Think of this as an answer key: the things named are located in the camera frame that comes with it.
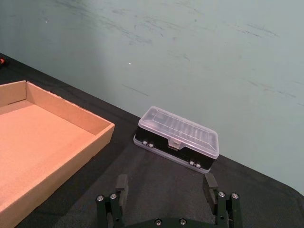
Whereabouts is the clear plastic case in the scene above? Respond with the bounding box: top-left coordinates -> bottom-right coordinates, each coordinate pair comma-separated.
133,106 -> 219,174

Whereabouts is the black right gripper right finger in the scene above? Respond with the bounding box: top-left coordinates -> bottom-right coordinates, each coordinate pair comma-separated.
202,173 -> 243,228

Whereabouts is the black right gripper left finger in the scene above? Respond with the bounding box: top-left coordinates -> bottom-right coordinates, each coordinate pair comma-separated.
95,174 -> 129,228

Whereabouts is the shallow brown cardboard tray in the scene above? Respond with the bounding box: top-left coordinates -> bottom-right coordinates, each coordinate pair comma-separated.
0,80 -> 116,228

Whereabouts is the black table cloth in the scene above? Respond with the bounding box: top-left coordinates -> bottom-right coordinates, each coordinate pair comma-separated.
0,52 -> 304,228

